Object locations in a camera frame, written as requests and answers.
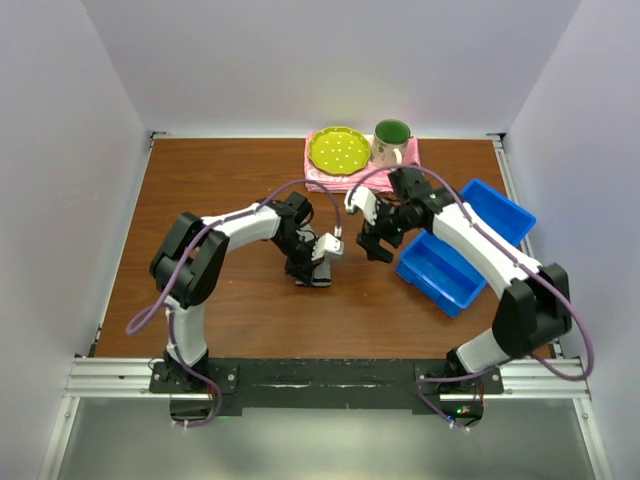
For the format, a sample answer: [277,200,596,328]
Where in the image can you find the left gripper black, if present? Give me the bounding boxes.
[272,232,325,286]

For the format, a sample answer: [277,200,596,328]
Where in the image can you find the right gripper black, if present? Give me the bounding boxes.
[356,194,413,264]

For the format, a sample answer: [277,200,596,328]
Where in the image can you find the grey sock black stripes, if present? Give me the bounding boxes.
[312,260,331,276]

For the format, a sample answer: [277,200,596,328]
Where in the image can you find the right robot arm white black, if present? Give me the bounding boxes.
[345,166,573,393]

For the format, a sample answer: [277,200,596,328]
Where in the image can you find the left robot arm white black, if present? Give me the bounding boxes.
[150,192,331,393]

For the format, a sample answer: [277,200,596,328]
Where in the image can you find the blue plastic divided bin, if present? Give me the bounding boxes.
[396,179,536,318]

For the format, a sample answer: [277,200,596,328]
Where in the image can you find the pink folded cloth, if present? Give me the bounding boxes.
[303,130,422,195]

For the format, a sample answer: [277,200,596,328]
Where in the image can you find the yellow-green dotted plate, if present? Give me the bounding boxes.
[307,126,371,176]

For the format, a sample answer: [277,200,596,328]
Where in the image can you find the cream mug green inside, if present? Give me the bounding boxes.
[371,119,412,167]

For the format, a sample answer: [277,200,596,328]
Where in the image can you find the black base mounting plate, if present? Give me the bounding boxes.
[149,358,505,425]

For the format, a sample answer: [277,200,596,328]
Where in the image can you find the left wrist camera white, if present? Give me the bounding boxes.
[311,233,344,261]

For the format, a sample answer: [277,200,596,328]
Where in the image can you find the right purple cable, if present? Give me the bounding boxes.
[344,164,596,434]

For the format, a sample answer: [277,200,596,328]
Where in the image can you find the purple cable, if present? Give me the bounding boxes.
[344,164,596,434]
[125,179,345,434]

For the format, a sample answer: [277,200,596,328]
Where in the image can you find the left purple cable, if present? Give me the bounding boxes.
[125,179,345,434]

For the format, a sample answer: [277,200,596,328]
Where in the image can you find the aluminium frame rail front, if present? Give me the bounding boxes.
[38,357,207,479]

